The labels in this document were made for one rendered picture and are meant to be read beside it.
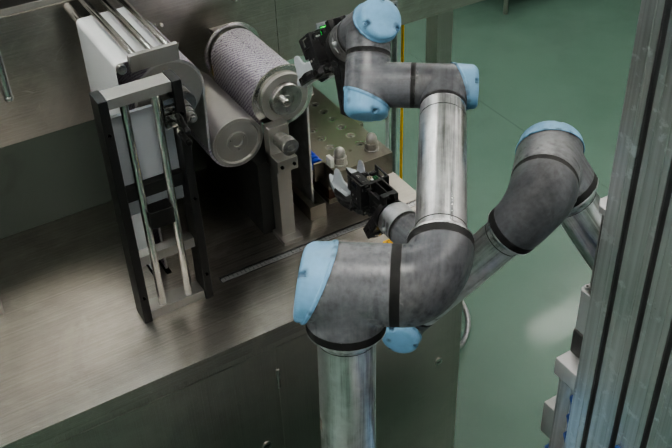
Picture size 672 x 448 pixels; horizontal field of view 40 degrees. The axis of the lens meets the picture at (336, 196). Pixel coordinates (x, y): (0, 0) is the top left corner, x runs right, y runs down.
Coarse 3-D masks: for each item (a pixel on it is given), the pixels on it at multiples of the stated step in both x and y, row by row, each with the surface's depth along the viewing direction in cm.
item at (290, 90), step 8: (280, 88) 198; (288, 88) 199; (296, 88) 200; (272, 96) 198; (288, 96) 200; (296, 96) 201; (272, 104) 199; (280, 104) 200; (288, 104) 201; (296, 104) 202; (280, 112) 201; (288, 112) 202
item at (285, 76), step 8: (288, 72) 199; (272, 80) 197; (280, 80) 198; (288, 80) 199; (296, 80) 200; (264, 88) 197; (272, 88) 198; (304, 88) 202; (264, 96) 198; (304, 96) 203; (264, 104) 199; (304, 104) 204; (264, 112) 200; (272, 112) 201; (296, 112) 204; (272, 120) 202
